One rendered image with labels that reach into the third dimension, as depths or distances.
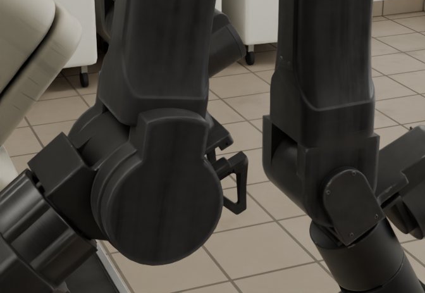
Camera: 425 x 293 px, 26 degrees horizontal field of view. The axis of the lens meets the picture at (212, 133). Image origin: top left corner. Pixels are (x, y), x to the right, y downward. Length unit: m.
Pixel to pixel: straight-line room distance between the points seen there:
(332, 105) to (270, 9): 4.10
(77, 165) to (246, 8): 4.11
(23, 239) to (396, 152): 0.29
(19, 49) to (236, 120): 3.42
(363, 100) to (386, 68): 4.23
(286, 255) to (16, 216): 2.46
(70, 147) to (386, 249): 0.25
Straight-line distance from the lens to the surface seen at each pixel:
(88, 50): 4.41
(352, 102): 0.62
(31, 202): 0.57
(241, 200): 1.10
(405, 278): 0.72
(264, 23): 4.71
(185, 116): 0.54
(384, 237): 0.69
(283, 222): 3.20
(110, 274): 0.88
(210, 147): 1.06
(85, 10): 4.35
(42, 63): 0.68
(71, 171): 0.57
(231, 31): 1.06
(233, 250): 3.02
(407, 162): 0.69
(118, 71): 0.56
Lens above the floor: 1.49
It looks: 22 degrees down
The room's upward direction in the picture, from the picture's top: straight up
